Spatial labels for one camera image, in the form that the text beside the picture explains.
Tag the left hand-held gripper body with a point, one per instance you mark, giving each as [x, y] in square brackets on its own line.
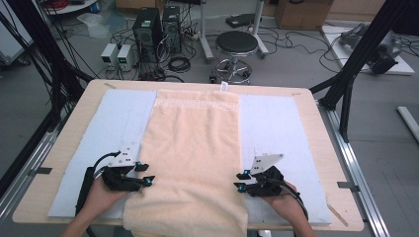
[120, 179]

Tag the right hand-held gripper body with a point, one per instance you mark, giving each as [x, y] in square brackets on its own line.
[267, 184]

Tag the cream towel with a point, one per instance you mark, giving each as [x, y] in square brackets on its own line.
[191, 148]

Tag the white towel care label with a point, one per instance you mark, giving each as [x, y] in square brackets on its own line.
[224, 86]

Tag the person's left hand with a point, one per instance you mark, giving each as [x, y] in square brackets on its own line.
[99, 197]

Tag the person's right hand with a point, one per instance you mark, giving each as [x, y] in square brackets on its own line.
[290, 204]

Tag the light blue cloth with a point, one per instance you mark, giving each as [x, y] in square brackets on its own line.
[108, 131]

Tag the white power supply box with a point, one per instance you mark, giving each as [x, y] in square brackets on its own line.
[108, 54]
[125, 56]

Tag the black round stool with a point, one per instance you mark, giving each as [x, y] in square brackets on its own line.
[236, 42]

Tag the black computer tower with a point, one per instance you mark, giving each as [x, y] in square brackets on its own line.
[171, 26]
[146, 29]

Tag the white stand leg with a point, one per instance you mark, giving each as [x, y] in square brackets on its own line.
[258, 29]
[205, 36]

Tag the clear plastic bag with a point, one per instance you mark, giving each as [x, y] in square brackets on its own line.
[94, 24]

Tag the white floor board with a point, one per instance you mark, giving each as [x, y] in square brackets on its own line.
[336, 46]

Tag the white tube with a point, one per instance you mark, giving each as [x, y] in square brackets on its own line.
[408, 121]

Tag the black flat device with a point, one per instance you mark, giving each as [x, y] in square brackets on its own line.
[240, 20]

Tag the cardboard box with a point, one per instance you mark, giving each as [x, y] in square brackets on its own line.
[303, 16]

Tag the grey machine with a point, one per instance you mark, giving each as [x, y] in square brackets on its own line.
[388, 46]

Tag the aluminium rail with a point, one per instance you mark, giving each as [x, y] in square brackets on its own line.
[29, 164]
[349, 158]

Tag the black metal frame stand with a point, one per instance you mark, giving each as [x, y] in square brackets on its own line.
[359, 52]
[39, 39]

